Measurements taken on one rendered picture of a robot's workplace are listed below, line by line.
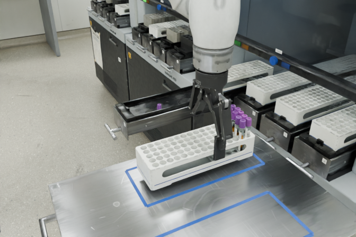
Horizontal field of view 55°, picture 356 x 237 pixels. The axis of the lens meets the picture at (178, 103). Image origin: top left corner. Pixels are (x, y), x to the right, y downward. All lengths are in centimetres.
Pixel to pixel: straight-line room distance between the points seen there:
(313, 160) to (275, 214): 31
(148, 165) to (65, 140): 181
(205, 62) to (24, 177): 177
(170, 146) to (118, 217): 21
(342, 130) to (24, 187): 177
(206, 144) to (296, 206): 26
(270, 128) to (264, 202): 39
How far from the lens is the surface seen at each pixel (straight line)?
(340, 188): 108
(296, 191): 90
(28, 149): 256
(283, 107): 117
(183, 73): 165
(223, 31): 71
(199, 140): 87
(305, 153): 111
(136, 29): 207
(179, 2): 84
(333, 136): 107
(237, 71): 137
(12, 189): 228
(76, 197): 87
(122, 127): 119
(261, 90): 123
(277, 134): 117
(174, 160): 81
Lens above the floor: 141
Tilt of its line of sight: 29 degrees down
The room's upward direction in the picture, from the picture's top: straight up
